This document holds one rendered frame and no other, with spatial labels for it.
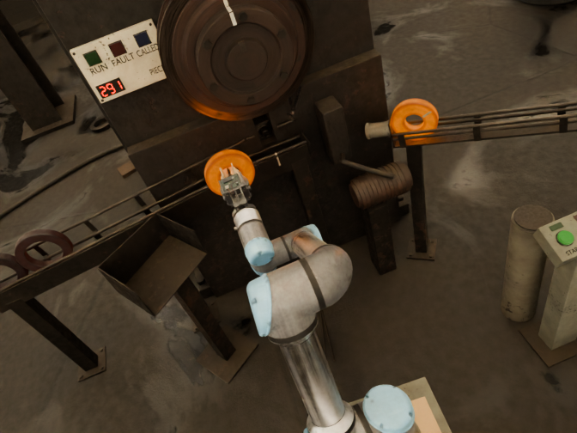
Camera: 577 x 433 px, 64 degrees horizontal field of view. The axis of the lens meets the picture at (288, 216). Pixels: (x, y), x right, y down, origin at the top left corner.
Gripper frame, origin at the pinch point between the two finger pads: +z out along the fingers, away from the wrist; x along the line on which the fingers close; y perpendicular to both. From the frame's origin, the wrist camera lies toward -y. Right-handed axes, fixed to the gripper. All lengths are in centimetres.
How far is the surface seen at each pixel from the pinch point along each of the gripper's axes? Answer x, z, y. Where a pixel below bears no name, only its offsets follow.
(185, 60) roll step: -1.0, 20.4, 26.8
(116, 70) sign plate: 20.3, 35.6, 21.0
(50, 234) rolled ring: 66, 15, -15
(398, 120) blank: -61, 3, -14
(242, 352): 25, -30, -79
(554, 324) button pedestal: -80, -72, -51
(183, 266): 26.4, -14.0, -21.3
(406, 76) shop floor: -128, 113, -118
